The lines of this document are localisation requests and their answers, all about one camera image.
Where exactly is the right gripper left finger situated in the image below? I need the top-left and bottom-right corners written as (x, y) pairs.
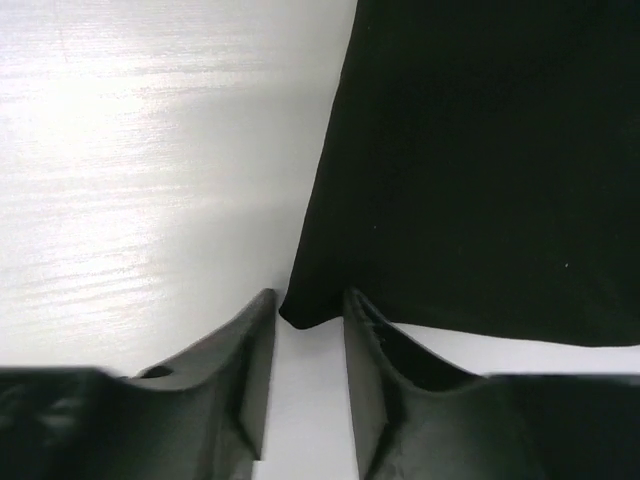
top-left (1, 289), bottom-right (276, 479)

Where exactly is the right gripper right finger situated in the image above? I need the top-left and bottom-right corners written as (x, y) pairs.
top-left (343, 289), bottom-right (639, 480)

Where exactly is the black t-shirt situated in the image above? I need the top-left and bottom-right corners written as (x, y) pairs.
top-left (280, 0), bottom-right (639, 347)

